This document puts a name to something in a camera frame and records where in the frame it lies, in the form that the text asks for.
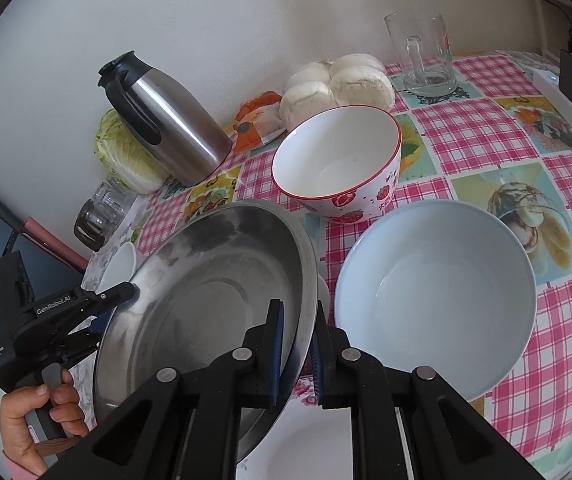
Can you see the bag of white buns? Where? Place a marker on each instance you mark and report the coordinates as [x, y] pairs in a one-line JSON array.
[[341, 85]]

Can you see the pink checked tablecloth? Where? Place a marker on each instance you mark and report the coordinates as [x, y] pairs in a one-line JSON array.
[[476, 135]]

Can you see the stainless steel thermos jug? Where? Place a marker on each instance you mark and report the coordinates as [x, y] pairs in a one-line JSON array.
[[176, 120]]

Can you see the small white cup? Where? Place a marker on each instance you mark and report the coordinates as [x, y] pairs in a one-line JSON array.
[[118, 265]]

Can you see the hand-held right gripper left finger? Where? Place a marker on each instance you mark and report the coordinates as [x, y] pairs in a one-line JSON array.
[[277, 355]]

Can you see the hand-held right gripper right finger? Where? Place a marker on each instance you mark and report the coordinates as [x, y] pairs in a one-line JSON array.
[[316, 362]]

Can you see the glass jar with dark lid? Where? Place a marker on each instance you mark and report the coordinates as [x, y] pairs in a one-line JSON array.
[[93, 225]]

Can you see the large steel basin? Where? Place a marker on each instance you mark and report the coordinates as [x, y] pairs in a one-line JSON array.
[[201, 280]]

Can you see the white floral rim plate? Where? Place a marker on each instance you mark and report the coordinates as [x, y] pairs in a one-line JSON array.
[[316, 442]]

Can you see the person's left forearm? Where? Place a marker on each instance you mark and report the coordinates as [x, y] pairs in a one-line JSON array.
[[16, 466]]

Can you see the person's left hand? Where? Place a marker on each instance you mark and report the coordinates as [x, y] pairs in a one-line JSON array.
[[16, 420]]

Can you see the clear glass mug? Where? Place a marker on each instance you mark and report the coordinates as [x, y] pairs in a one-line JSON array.
[[428, 55]]

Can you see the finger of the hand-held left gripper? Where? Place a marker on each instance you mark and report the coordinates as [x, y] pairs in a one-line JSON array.
[[100, 324], [113, 292]]

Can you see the napa cabbage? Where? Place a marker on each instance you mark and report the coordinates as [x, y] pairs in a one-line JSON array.
[[116, 150]]

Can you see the white strawberry print bowl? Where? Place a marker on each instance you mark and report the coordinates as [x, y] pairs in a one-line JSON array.
[[336, 150]]

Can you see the light blue bowl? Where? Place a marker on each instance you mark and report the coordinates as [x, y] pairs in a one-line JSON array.
[[431, 290]]

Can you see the clear glass jar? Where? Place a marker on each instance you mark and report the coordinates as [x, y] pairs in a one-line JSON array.
[[116, 197]]

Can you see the orange printed packet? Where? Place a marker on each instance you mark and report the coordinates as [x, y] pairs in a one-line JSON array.
[[256, 125]]

